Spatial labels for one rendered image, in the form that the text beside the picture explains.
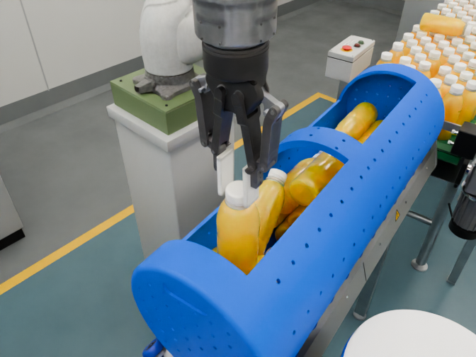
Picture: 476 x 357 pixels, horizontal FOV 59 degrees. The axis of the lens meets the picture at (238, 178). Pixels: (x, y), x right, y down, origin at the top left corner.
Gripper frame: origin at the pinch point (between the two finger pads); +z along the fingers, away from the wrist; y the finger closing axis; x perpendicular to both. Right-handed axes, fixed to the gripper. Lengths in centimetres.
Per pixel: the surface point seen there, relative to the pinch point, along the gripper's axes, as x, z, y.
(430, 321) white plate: 16.3, 29.6, 29.8
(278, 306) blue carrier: -5.8, 14.3, 11.2
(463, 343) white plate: 15.5, 29.6, 35.6
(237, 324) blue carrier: -12.5, 12.3, 9.0
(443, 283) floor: 123, 135, 32
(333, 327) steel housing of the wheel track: 16, 47, 14
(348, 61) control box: 101, 26, -26
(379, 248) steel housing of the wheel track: 43, 47, 13
